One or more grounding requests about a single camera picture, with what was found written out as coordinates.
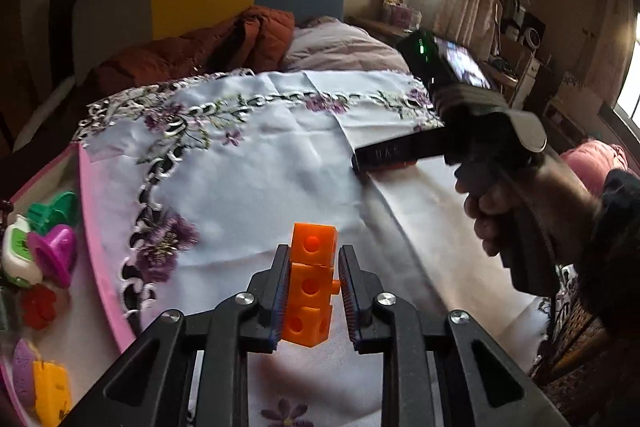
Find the wooden bedside desk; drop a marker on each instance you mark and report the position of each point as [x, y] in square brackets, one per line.
[380, 26]

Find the black rolled mat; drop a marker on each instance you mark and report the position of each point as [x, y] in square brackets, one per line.
[65, 22]

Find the person's right hand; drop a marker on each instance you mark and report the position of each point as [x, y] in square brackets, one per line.
[492, 207]

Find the wooden shelf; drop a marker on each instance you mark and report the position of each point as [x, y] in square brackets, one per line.
[520, 32]

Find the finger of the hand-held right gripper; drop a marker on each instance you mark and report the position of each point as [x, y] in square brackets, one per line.
[390, 152]

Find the purple egg toy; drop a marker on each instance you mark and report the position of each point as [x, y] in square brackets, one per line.
[22, 367]

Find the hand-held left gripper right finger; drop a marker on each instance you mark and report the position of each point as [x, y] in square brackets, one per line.
[357, 307]

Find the embroidered floral tablecloth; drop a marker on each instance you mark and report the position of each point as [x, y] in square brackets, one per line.
[250, 167]

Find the person's right forearm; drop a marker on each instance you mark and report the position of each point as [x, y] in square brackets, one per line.
[615, 247]

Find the magenta hat toy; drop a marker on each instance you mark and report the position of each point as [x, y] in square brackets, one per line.
[55, 257]

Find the brown patterned rug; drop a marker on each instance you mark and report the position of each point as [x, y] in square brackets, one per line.
[590, 382]

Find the pink fluffy cushion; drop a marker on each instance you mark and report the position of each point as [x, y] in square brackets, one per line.
[590, 157]

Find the orange linking cube blocks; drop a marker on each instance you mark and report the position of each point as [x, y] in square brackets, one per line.
[307, 287]

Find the green white toy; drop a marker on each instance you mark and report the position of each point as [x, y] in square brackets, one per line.
[20, 252]

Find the pink-rimmed white box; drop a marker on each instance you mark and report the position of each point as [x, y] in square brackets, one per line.
[85, 332]

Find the purple box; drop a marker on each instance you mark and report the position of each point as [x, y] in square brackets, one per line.
[402, 12]

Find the rust brown quilted jacket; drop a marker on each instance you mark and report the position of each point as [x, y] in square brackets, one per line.
[200, 47]

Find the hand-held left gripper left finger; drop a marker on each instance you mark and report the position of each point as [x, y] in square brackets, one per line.
[267, 307]

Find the beige pillow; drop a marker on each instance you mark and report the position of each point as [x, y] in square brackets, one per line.
[345, 47]

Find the red flower toy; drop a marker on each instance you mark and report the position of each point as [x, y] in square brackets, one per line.
[37, 307]

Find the dark green toy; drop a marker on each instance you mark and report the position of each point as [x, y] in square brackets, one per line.
[50, 209]

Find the yellow toy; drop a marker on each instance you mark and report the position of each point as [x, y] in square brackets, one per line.
[50, 392]

